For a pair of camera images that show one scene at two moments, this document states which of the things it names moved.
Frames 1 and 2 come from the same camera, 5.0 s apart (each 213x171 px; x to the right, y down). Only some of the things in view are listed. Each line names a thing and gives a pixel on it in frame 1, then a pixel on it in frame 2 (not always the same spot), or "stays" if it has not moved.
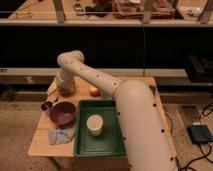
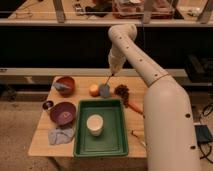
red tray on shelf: (135, 9) stays
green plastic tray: (111, 140) stays
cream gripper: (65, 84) → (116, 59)
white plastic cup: (95, 123) stays
